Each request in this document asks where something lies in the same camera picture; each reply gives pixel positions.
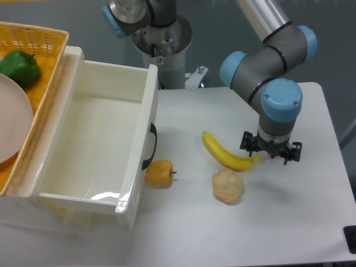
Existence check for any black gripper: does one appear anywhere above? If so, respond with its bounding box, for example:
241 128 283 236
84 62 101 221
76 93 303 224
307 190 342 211
240 130 303 165

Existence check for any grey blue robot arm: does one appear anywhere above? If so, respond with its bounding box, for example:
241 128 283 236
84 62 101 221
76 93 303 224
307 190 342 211
102 1 318 162

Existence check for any round bread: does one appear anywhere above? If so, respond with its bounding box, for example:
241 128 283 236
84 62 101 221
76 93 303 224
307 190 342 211
212 168 244 205

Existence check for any yellow banana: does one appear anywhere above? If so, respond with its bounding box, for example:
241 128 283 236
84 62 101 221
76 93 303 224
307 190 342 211
202 131 260 171

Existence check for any yellow bell pepper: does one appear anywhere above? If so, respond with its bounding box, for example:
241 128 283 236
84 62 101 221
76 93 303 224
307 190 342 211
145 159 176 187

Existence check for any black object at table edge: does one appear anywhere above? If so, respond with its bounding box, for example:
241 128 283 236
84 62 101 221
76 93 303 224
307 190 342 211
343 225 356 254

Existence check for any white open drawer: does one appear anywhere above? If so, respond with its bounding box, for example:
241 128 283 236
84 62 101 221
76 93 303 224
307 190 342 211
39 61 158 229

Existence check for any yellow woven basket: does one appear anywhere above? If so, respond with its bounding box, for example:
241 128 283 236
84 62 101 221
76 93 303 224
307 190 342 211
1 22 69 196

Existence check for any white drawer cabinet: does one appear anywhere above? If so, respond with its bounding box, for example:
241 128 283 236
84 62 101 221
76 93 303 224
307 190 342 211
1 46 93 234

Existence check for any pink plate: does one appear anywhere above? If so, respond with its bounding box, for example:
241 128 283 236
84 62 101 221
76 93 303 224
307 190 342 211
1 75 33 162

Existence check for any green bell pepper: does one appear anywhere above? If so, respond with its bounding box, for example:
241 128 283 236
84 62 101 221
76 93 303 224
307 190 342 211
1 50 41 87

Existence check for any metal bracket with bolts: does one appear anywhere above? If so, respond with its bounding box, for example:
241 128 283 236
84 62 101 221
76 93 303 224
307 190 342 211
185 66 209 90

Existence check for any black drawer handle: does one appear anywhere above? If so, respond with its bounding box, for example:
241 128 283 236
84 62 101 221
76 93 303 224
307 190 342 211
142 122 157 170

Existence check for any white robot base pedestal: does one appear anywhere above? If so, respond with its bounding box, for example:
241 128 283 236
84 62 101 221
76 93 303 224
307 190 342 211
132 15 192 90

